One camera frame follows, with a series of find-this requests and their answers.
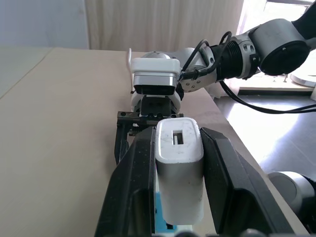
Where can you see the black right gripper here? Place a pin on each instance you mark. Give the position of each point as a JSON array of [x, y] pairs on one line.
[[155, 105]]

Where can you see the silver robot body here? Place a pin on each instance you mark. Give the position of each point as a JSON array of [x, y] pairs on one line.
[[293, 192]]

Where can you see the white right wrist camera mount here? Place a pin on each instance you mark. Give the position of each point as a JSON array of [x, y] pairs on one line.
[[154, 71]]

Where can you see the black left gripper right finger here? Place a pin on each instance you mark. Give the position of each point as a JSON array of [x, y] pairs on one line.
[[237, 187]]

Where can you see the white curtain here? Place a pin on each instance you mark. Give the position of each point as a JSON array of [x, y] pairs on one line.
[[163, 24]]

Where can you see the white round base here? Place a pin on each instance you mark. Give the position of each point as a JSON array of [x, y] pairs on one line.
[[304, 79]]

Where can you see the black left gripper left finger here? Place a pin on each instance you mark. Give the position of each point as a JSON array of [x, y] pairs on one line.
[[128, 187]]

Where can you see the white charger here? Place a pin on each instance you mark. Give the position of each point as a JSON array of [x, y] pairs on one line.
[[180, 177]]

